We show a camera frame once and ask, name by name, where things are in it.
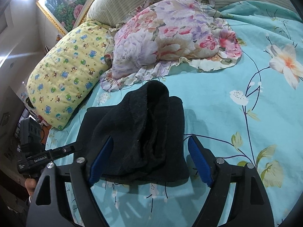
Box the black pants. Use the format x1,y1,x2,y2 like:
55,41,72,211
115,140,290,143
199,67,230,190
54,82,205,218
74,80,189,184

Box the person's left hand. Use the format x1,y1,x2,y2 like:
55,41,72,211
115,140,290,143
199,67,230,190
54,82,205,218
25,178,37,197

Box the yellow patterned pillow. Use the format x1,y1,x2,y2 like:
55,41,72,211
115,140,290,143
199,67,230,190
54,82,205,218
26,19,110,130

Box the teal floral bed sheet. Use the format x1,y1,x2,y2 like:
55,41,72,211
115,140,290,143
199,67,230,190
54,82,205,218
45,0,303,227

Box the pink purple floral pillow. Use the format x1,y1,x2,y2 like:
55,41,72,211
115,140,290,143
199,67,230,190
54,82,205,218
100,0,242,92

